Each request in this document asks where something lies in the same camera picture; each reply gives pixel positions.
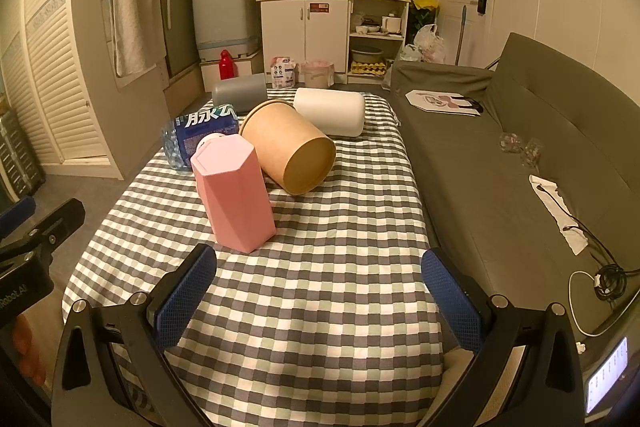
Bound white refill packet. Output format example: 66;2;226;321
270;56;297;88

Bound grey cup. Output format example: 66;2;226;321
212;73;267;116

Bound mop handle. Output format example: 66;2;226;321
454;4;468;66

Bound blue-label plastic bottle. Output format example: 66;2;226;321
160;104;241;171

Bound checkered tablecloth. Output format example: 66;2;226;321
61;87;446;427

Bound smartphone with lit screen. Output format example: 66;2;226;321
585;336;630;415

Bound white cup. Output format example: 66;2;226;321
292;88;366;138

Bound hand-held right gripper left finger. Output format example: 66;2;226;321
50;243;218;427

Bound brown paper cup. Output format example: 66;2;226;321
239;99;337;196

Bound black storage crates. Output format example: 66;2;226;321
0;107;46;202

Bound grey sofa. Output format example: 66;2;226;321
382;32;640;358

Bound white louvred wardrobe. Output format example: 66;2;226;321
0;0;126;180

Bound trash bin with pink bag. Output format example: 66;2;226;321
299;60;334;88

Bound pink hexagonal cup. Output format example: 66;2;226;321
190;133;277;254

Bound black cable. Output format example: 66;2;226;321
535;182;629;300

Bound person's left hand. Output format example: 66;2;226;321
10;307;49;389

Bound white kitchen cabinet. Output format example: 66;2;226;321
256;0;411;82

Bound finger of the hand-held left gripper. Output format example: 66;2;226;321
0;198;86;269
0;196;37;229

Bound metal basin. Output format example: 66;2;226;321
350;48;385;64

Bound white plastic bag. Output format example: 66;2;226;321
400;24;446;62

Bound grey washing machine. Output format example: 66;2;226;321
191;0;260;58

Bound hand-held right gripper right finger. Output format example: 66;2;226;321
421;248;587;427

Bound white cable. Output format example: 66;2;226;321
567;269;632;338

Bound white cloth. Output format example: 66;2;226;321
529;174;590;256

